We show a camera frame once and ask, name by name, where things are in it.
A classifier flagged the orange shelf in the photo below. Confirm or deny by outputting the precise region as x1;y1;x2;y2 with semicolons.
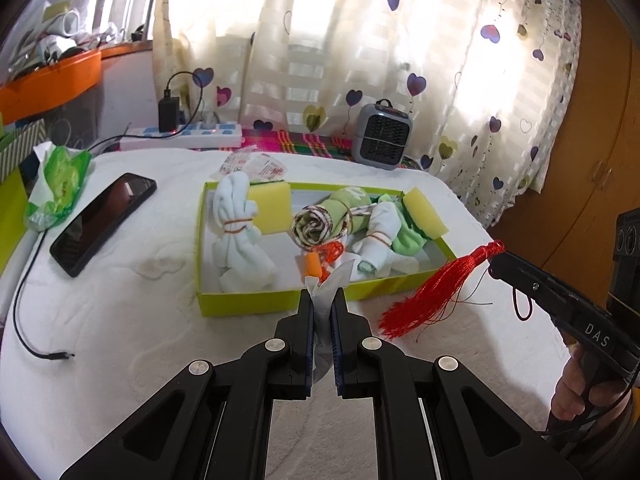
0;41;152;124

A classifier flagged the black smartphone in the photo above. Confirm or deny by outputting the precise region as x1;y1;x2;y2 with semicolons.
49;172;158;279

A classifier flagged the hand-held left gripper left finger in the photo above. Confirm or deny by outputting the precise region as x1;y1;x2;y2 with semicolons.
60;289;316;480

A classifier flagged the shallow lime green box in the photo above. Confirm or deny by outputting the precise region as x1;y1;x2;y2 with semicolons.
197;181;457;317

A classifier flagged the white sock bundle teal print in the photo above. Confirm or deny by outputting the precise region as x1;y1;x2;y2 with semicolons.
349;203;421;279

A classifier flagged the small yellow green sponge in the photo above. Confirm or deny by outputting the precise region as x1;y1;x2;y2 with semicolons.
402;187;450;240

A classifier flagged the light green cloth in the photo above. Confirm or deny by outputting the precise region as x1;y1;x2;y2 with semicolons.
379;194;431;257

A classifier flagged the wooden wardrobe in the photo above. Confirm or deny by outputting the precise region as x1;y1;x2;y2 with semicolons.
489;0;640;287

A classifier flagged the green towel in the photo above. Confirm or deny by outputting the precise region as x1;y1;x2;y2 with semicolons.
292;187;374;249

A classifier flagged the small grey heater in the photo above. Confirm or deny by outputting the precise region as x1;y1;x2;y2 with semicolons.
351;99;416;164

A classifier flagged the large yellow sponge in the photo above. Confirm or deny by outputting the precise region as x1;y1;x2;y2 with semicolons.
249;182;292;235

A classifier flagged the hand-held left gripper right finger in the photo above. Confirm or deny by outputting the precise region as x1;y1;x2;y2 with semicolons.
329;286;584;480

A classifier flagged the printed plastic wrapper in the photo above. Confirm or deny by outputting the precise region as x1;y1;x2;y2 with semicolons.
219;145;289;184

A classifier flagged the heart print curtain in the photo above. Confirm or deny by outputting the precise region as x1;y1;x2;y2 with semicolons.
150;0;583;221

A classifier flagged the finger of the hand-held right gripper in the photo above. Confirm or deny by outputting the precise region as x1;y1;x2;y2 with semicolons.
487;252;582;322

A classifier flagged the pile of white clutter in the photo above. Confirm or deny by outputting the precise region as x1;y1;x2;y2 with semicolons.
10;0;132;77

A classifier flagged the red tassel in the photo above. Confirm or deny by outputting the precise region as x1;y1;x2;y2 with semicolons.
380;240;506;342

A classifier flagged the green wet wipes packet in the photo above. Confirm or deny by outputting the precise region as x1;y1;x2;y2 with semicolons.
24;142;94;232

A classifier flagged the white power strip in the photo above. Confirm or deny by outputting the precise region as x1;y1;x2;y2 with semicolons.
119;122;244;150

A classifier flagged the green chevron pattern box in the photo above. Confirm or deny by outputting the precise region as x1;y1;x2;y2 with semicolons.
0;119;49;272

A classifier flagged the white fabric pouch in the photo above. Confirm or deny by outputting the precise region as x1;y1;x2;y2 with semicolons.
304;259;359;376

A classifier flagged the black charging cable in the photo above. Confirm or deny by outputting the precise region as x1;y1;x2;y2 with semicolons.
12;124;132;361

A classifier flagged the colourful plaid blanket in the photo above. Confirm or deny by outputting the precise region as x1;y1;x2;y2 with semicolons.
239;129;422;169

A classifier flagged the orange thread bundle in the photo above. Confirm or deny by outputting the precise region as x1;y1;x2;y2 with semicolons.
303;242;346;282

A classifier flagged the black charger adapter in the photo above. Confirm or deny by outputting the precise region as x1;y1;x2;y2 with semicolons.
158;70;207;132

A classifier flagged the person's right hand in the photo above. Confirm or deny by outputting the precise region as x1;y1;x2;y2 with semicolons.
549;354;637;422

